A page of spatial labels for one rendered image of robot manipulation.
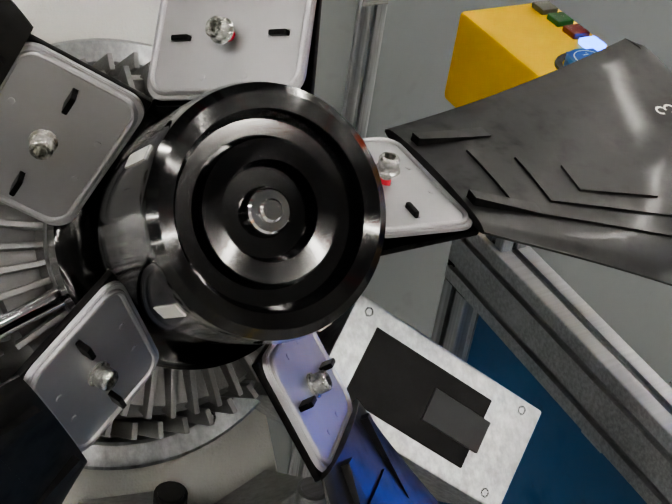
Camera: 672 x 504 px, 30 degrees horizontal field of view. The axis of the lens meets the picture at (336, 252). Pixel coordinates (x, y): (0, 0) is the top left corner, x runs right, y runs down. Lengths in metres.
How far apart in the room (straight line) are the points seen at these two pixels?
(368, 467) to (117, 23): 0.36
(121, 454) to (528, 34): 0.54
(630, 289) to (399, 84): 0.72
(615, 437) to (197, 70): 0.60
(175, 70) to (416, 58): 0.97
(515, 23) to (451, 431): 0.47
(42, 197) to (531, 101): 0.31
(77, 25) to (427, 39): 0.81
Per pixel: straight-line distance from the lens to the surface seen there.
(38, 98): 0.59
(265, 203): 0.56
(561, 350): 1.15
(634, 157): 0.76
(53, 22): 0.85
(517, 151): 0.72
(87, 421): 0.62
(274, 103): 0.57
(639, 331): 2.26
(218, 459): 0.86
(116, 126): 0.59
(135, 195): 0.56
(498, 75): 1.11
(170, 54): 0.66
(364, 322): 0.75
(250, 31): 0.64
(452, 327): 1.30
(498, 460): 0.80
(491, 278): 1.22
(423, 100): 1.64
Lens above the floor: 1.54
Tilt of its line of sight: 36 degrees down
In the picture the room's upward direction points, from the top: 9 degrees clockwise
